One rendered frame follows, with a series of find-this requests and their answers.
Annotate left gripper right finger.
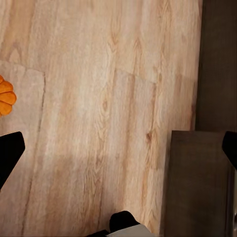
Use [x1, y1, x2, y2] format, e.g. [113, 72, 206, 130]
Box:
[222, 131, 237, 170]

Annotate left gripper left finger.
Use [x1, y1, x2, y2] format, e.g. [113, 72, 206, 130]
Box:
[0, 131, 25, 189]

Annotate pumpkin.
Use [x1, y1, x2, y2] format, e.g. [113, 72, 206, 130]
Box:
[0, 76, 17, 117]

